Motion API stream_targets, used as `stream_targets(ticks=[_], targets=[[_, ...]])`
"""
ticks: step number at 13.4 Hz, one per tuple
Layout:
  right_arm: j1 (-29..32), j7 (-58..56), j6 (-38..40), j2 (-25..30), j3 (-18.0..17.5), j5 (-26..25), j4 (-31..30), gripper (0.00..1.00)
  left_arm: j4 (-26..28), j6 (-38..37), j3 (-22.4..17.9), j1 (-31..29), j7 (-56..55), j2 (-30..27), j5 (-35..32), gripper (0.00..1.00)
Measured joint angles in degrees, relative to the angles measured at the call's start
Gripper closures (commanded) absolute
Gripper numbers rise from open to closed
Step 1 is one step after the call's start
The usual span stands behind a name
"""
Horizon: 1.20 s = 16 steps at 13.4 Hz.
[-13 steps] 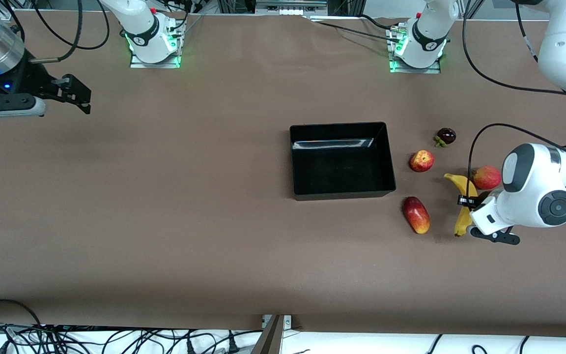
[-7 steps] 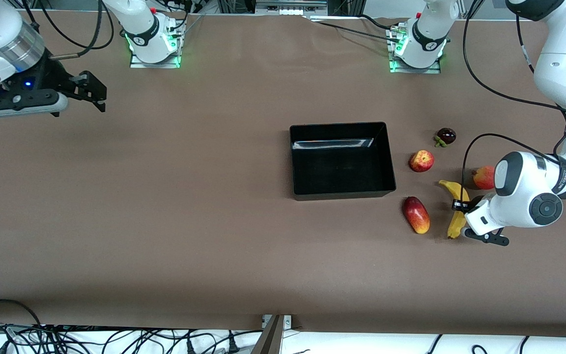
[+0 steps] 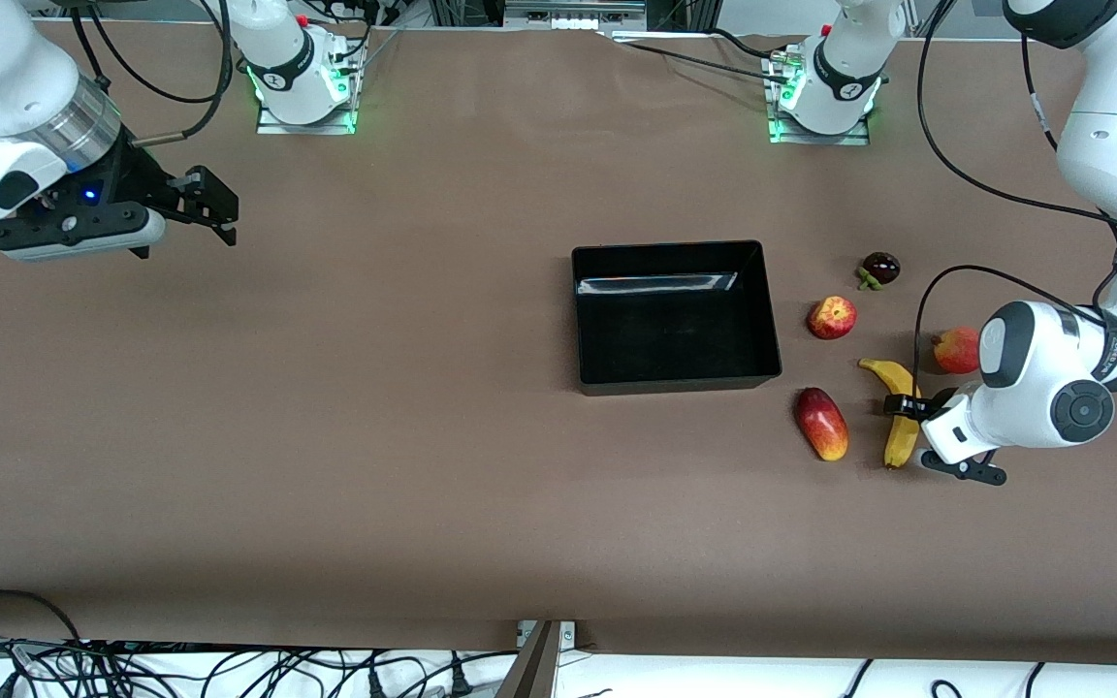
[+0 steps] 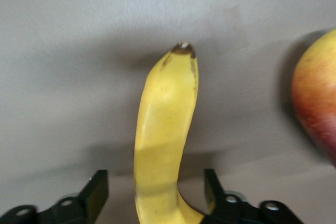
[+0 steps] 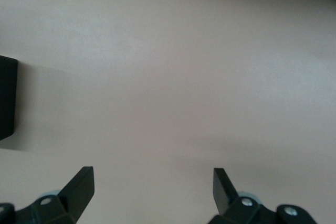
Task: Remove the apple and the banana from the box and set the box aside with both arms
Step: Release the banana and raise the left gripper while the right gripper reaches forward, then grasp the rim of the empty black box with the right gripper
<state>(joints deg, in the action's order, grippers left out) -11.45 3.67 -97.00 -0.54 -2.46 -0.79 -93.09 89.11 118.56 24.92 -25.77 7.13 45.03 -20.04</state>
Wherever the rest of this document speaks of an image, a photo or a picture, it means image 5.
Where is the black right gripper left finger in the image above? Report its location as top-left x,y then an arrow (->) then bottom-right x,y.
0,166 -> 95,224

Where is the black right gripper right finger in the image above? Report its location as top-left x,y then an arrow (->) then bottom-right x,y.
208,167 -> 317,224

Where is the black plastic box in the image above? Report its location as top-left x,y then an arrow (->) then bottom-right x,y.
0,55 -> 18,141

